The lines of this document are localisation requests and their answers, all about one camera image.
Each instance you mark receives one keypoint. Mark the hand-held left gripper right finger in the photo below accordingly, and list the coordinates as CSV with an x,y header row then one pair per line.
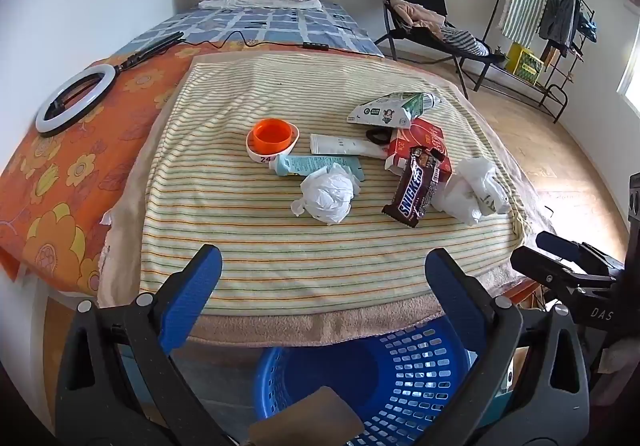
x,y
455,296

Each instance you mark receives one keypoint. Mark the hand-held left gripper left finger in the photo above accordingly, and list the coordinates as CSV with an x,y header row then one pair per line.
x,y
192,296

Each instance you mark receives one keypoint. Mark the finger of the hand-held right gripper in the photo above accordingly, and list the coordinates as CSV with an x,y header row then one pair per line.
x,y
555,242
540,265

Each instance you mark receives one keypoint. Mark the blue plastic basket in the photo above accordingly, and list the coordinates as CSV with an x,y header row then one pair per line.
x,y
415,376

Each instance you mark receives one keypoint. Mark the white plastic bag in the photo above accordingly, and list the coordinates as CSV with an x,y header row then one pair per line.
x,y
472,191

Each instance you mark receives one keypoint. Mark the brown candy bar wrapper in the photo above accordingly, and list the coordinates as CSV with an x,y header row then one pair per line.
x,y
415,191

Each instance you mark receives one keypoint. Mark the red cardboard box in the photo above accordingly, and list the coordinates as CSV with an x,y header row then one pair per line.
x,y
425,136

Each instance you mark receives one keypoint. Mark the white paper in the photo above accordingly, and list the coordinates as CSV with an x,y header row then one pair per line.
x,y
327,193

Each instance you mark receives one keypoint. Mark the orange plastic cup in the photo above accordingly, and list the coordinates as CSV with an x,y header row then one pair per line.
x,y
272,136

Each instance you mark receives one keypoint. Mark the light blue tube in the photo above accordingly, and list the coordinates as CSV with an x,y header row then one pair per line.
x,y
320,167

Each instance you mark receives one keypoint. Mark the green white drink carton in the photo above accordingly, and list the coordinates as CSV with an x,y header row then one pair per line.
x,y
390,108

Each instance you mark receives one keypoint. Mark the beige terry blanket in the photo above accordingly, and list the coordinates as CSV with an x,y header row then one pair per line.
x,y
300,330

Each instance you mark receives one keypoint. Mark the black clothes rack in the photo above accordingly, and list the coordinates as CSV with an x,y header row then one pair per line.
x,y
555,91

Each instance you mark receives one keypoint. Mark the orange floral bedsheet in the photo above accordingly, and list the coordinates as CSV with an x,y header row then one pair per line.
x,y
75,176

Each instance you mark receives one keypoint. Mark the brown cardboard piece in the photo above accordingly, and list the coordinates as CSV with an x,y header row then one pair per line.
x,y
310,418

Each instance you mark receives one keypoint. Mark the window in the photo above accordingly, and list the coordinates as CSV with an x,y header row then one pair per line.
x,y
631,81

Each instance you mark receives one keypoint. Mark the yellow crate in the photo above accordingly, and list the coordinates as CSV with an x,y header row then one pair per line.
x,y
525,63

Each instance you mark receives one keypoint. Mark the white tube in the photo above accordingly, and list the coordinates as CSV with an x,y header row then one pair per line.
x,y
335,145

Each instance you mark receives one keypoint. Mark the blue hanging garment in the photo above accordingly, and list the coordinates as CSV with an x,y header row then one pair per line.
x,y
589,28

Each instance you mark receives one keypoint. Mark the striped grey garment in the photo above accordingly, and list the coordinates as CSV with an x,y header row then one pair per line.
x,y
465,41

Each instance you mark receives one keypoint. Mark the dark hanging jacket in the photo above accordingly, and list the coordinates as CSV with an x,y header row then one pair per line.
x,y
557,13

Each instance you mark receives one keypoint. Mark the beige clothes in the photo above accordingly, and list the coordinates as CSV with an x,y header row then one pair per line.
x,y
417,13

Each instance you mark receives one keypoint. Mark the blue plaid bedsheet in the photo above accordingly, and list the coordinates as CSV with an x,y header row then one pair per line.
x,y
280,26

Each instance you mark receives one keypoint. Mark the folded white sheet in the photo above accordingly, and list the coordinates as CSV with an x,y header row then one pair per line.
x,y
260,3

